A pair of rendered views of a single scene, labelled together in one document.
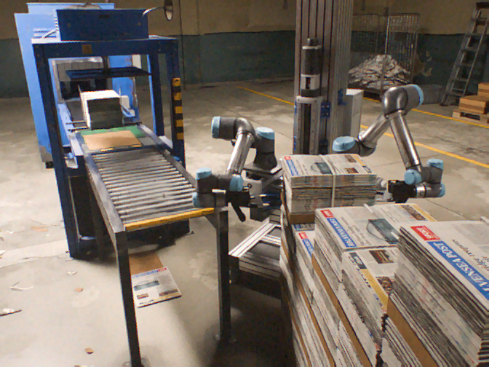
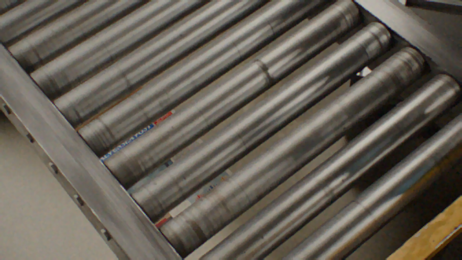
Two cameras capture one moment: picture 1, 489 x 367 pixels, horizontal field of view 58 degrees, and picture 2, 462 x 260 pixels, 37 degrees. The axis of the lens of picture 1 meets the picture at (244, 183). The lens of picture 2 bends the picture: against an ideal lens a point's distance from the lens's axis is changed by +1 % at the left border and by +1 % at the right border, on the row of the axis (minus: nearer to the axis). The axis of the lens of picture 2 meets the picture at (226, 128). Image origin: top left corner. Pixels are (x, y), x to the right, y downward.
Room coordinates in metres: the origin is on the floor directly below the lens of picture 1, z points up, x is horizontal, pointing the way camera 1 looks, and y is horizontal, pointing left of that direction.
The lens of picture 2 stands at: (1.60, 0.60, 1.58)
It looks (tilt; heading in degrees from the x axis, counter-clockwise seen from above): 57 degrees down; 350
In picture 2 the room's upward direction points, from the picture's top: 6 degrees counter-clockwise
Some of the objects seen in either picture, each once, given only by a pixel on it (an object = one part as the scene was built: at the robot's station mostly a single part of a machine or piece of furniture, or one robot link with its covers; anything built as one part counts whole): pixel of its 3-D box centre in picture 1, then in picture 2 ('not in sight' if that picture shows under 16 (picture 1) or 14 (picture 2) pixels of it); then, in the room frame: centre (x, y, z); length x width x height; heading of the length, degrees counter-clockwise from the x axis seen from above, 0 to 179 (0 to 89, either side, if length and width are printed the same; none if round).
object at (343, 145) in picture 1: (344, 149); not in sight; (2.35, -0.56, 0.98); 0.13 x 0.12 x 0.14; 122
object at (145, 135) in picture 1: (115, 143); not in sight; (3.39, 1.03, 0.75); 0.70 x 0.65 x 0.10; 25
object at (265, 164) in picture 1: (265, 157); not in sight; (2.61, -0.13, 0.87); 0.15 x 0.15 x 0.10
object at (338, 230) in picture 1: (379, 253); not in sight; (1.28, -0.45, 0.95); 0.38 x 0.29 x 0.23; 97
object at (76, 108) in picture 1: (96, 116); not in sight; (4.42, 1.50, 0.75); 1.53 x 0.64 x 0.10; 25
